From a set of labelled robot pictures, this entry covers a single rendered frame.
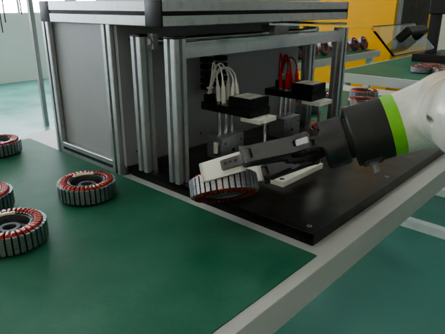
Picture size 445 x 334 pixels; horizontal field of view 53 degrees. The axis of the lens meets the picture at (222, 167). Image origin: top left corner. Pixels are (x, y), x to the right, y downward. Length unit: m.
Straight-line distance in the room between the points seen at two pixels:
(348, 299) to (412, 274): 0.37
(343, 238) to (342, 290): 1.22
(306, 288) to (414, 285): 1.46
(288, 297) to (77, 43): 0.74
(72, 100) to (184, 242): 0.55
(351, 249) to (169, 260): 0.29
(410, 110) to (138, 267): 0.44
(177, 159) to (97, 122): 0.27
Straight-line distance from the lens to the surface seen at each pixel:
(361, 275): 2.09
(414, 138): 0.68
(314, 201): 0.83
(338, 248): 0.73
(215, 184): 0.68
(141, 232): 0.77
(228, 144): 1.03
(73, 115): 1.16
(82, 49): 1.08
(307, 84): 1.15
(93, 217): 0.83
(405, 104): 0.68
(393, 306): 1.95
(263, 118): 0.96
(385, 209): 0.89
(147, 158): 0.95
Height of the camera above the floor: 1.11
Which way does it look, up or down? 20 degrees down
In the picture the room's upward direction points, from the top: straight up
